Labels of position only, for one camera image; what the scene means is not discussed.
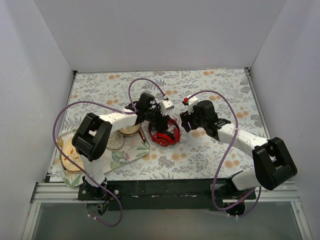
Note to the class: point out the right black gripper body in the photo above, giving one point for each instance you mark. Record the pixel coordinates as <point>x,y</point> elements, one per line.
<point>188,119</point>

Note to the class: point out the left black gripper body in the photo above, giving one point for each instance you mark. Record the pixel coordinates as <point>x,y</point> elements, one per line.
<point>160,120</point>

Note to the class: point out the red black headphones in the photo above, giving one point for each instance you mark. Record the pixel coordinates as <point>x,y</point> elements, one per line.
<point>165,138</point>

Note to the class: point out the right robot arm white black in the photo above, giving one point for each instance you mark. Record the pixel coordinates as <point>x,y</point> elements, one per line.
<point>273,164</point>

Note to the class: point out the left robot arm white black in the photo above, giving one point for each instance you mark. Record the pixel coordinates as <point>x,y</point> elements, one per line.
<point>91,138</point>

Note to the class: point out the copper spoon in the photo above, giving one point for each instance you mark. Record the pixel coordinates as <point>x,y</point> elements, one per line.
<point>142,136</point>

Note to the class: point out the beige ceramic bowl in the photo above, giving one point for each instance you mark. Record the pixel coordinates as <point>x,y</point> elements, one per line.
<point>130,131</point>

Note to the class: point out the floral serving tray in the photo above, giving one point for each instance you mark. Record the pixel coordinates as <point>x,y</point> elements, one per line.
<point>132,149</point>

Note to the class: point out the speckled grey saucer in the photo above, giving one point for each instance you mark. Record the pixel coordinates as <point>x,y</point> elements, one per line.
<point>115,141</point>

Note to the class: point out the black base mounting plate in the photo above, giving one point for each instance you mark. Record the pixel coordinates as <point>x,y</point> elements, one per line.
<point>163,194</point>

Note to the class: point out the yellow bird plate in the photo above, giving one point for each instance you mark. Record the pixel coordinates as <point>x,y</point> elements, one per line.
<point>69,150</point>

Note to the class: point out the gold fork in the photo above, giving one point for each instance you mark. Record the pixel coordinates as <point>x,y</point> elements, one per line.
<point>60,141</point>

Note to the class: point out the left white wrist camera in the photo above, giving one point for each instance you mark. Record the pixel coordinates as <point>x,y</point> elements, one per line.
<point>165,106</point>

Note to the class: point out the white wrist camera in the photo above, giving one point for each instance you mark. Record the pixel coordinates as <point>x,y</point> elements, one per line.
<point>165,106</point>
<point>190,101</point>

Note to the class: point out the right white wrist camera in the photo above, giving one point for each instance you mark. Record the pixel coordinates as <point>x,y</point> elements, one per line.
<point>190,101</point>

